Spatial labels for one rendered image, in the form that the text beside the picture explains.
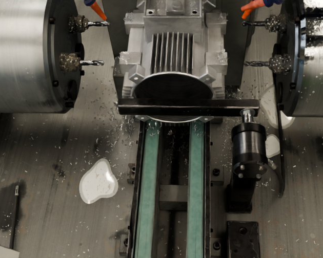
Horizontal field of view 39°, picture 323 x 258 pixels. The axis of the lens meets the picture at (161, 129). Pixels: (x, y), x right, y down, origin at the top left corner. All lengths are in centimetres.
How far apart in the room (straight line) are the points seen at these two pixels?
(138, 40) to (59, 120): 34
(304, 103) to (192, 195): 26
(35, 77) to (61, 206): 32
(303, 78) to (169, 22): 24
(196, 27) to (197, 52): 5
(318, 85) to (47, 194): 60
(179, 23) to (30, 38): 25
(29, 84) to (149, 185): 28
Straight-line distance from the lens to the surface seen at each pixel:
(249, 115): 83
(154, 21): 82
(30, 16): 84
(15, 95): 87
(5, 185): 108
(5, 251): 72
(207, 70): 80
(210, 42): 88
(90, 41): 127
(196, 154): 90
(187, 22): 81
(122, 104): 84
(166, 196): 94
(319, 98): 83
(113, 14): 98
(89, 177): 103
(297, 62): 81
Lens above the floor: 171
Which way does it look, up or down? 57 degrees down
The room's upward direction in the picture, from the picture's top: 6 degrees counter-clockwise
